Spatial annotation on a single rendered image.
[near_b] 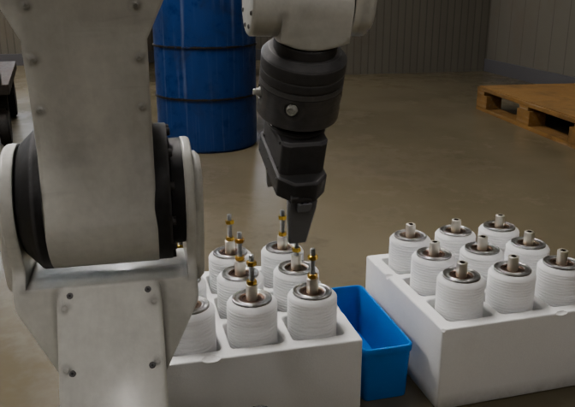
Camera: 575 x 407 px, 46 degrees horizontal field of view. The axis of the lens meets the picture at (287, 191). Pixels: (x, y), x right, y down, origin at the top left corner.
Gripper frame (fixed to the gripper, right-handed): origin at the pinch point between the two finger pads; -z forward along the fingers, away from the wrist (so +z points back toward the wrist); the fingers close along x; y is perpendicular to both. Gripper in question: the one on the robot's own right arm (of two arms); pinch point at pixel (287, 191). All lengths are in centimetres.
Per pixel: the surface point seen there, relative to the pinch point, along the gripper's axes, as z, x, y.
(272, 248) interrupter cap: -53, 47, -14
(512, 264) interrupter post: -43, 25, -58
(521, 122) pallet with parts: -148, 236, -219
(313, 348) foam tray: -50, 16, -14
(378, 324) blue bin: -66, 33, -36
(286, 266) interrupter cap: -50, 38, -14
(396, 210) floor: -108, 119, -84
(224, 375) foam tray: -53, 15, 2
